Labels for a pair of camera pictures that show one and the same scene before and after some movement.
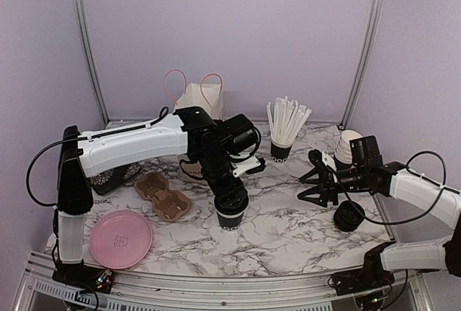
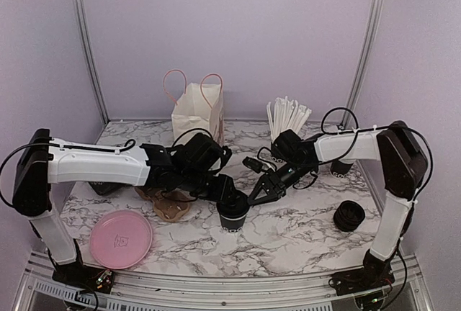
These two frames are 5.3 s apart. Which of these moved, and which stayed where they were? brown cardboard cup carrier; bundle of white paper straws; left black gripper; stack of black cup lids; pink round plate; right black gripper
Moved: right black gripper; left black gripper
Stayed: bundle of white paper straws; stack of black cup lids; pink round plate; brown cardboard cup carrier
